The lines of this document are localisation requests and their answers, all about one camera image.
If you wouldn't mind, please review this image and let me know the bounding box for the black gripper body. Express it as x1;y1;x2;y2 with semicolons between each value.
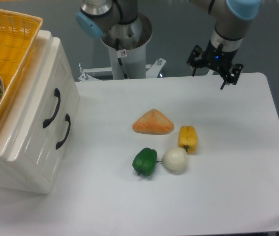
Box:
186;36;244;85

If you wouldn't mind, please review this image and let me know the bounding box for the black top drawer handle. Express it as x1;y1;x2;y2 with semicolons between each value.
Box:
42;88;62;129

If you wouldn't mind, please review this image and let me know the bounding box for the black drawer handle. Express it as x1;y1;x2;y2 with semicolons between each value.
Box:
55;113;71;149
42;88;62;129

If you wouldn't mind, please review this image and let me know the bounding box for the white drawer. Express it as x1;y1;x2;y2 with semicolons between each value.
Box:
7;37;79;165

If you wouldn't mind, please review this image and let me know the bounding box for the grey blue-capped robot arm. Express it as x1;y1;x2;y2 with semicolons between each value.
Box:
76;0;261;86

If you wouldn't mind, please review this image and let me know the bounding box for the white drawer cabinet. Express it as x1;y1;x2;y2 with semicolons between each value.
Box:
0;30;80;194

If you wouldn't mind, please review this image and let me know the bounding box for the yellow bell pepper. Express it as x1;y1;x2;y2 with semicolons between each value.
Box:
178;125;198;154

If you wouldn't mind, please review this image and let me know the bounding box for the orange triangular bread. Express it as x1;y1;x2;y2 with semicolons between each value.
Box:
132;109;174;135

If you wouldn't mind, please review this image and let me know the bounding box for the white onion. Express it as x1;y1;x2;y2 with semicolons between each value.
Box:
161;147;188;175

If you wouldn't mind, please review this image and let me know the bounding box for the green bell pepper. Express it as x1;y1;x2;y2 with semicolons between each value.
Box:
132;147;157;177

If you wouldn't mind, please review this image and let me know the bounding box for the yellow woven basket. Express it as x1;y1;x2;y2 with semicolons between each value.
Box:
0;9;43;131

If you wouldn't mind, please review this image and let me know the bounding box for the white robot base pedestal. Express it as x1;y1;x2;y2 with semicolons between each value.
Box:
76;12;166;80

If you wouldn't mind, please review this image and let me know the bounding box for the black lower drawer handle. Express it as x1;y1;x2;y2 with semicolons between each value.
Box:
55;113;71;149

